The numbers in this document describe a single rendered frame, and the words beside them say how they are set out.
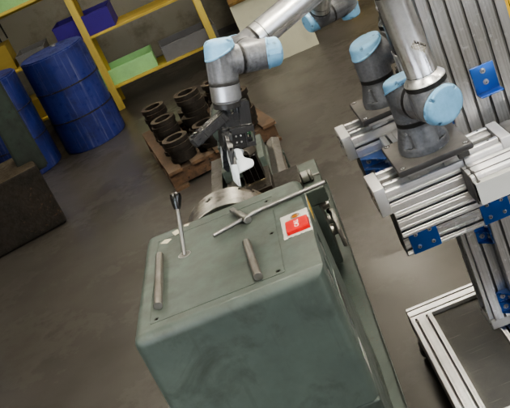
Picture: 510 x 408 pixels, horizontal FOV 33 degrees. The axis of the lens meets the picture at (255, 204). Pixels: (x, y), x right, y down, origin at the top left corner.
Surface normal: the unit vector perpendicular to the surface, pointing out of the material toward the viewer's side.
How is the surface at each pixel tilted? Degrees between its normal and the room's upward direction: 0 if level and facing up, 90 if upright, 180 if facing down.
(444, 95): 98
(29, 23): 90
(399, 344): 0
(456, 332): 0
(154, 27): 90
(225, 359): 90
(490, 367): 0
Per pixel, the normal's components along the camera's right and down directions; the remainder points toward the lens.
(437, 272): -0.38, -0.84
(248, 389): 0.06, 0.40
